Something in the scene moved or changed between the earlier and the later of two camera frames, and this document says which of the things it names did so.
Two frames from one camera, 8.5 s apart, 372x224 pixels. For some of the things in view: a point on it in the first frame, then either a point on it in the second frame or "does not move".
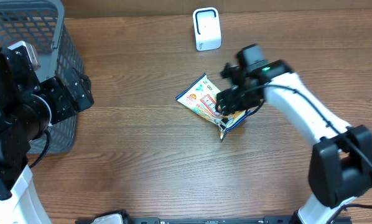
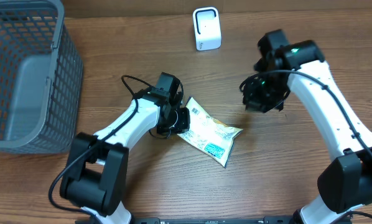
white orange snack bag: (203, 96) to (211, 137)
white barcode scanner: (208, 33) does not move
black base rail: (281, 219) does not move
